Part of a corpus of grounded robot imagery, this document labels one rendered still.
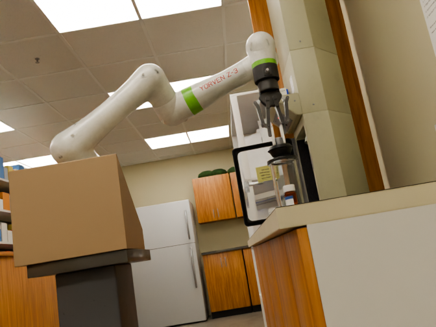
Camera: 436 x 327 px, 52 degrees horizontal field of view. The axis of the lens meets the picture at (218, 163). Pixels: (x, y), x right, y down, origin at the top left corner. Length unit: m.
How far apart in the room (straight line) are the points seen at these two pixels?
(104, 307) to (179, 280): 5.30
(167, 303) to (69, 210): 5.44
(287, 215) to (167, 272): 6.03
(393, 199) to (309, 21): 1.41
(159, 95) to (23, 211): 0.65
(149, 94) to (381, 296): 1.18
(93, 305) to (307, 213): 0.89
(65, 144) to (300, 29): 1.14
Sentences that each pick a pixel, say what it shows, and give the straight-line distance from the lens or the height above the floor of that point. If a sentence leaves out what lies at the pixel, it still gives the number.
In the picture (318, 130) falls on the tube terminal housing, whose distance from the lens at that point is 1.96.
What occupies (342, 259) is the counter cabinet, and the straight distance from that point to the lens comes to 0.83.
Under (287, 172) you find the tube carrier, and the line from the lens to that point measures 1.52.
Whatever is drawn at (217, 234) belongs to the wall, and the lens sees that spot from 7.43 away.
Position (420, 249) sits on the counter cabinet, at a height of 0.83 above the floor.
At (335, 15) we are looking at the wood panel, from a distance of 2.62.
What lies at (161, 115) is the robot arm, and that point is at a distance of 1.81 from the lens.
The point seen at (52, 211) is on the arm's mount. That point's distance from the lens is 1.50.
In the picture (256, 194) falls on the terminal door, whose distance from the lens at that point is 2.21.
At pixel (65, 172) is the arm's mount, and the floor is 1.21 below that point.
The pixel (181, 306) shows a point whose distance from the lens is 6.82.
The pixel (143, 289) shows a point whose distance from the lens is 6.89.
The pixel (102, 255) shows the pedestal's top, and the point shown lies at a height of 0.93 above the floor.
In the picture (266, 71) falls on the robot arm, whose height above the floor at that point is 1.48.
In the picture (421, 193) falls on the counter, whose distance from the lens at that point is 0.89.
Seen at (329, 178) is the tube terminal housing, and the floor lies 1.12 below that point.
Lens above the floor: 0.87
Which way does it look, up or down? 12 degrees up
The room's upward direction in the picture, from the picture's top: 9 degrees counter-clockwise
